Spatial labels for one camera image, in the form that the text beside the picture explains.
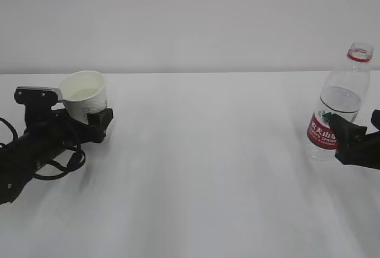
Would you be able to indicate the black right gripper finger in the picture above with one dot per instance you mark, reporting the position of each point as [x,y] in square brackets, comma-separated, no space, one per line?
[346,133]
[375,119]

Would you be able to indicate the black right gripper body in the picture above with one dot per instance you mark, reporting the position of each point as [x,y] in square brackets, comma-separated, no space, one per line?
[359,150]

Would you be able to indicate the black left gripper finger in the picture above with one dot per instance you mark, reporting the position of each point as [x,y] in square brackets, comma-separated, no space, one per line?
[95,130]

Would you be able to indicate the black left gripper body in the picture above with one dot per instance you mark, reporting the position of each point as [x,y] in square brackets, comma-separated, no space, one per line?
[49,133]

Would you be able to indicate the clear Nongfu Spring water bottle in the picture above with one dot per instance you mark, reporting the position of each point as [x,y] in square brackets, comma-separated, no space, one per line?
[343,93]

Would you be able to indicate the white paper cup green print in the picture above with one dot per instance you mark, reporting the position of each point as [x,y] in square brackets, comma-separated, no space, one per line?
[84,93]

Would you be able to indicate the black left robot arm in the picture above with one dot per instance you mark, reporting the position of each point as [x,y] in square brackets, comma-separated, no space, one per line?
[17,172]

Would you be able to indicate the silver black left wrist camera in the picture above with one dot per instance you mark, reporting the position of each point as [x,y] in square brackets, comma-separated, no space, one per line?
[26,95]

